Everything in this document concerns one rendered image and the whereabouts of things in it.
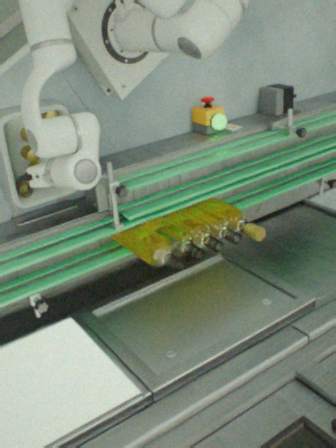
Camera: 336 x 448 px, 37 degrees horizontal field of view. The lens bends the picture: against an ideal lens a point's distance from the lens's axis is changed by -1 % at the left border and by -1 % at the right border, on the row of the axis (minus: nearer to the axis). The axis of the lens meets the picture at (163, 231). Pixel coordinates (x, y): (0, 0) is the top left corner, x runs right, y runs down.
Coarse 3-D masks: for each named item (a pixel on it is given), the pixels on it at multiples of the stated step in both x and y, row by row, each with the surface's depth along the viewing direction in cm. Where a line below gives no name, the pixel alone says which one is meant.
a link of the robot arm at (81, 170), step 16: (80, 128) 98; (96, 128) 100; (80, 144) 99; (96, 144) 101; (64, 160) 101; (80, 160) 99; (96, 160) 101; (64, 176) 100; (80, 176) 99; (96, 176) 101
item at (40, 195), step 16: (16, 112) 113; (64, 112) 118; (0, 128) 111; (16, 128) 120; (0, 144) 113; (16, 144) 122; (16, 160) 123; (16, 176) 124; (16, 192) 118; (48, 192) 125; (64, 192) 126
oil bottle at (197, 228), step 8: (168, 216) 131; (176, 216) 130; (184, 216) 130; (192, 216) 129; (184, 224) 126; (192, 224) 125; (200, 224) 125; (192, 232) 123; (200, 232) 123; (208, 232) 124; (200, 240) 123
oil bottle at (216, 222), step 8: (184, 208) 134; (192, 208) 134; (200, 208) 133; (208, 208) 133; (200, 216) 129; (208, 216) 129; (216, 216) 128; (208, 224) 126; (216, 224) 125; (224, 224) 126; (216, 232) 126
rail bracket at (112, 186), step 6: (108, 162) 117; (108, 168) 117; (102, 174) 123; (108, 174) 118; (102, 180) 122; (108, 180) 119; (114, 180) 119; (108, 186) 118; (114, 186) 117; (120, 186) 115; (126, 186) 115; (108, 192) 119; (114, 192) 119; (120, 192) 115; (126, 192) 116; (114, 198) 120; (114, 204) 121; (114, 210) 122; (114, 216) 122; (114, 222) 123; (120, 222) 124; (114, 228) 123; (120, 228) 123
